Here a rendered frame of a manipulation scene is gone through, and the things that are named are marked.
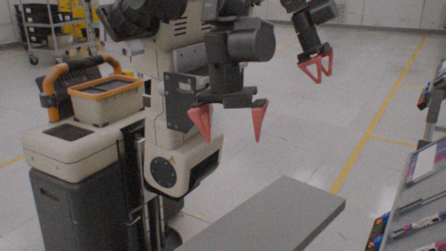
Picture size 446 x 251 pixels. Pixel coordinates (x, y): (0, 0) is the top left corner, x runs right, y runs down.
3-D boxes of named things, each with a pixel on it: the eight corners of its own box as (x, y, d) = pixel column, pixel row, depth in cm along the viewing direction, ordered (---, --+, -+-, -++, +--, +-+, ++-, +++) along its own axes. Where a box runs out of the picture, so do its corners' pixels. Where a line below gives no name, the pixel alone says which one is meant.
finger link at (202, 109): (228, 148, 69) (222, 98, 66) (192, 149, 71) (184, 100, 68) (237, 136, 75) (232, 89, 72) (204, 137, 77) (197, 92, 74)
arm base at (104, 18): (132, 5, 93) (93, 9, 84) (150, -15, 88) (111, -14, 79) (150, 36, 93) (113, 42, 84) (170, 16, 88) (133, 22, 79)
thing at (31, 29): (20, 50, 654) (10, 4, 626) (42, 46, 692) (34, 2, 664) (46, 54, 627) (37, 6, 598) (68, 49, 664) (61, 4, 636)
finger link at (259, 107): (266, 148, 66) (261, 96, 64) (227, 148, 69) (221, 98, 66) (273, 135, 73) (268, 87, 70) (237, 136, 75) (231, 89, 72)
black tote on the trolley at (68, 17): (56, 25, 538) (54, 14, 532) (38, 24, 545) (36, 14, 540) (74, 21, 573) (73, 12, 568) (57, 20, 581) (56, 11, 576)
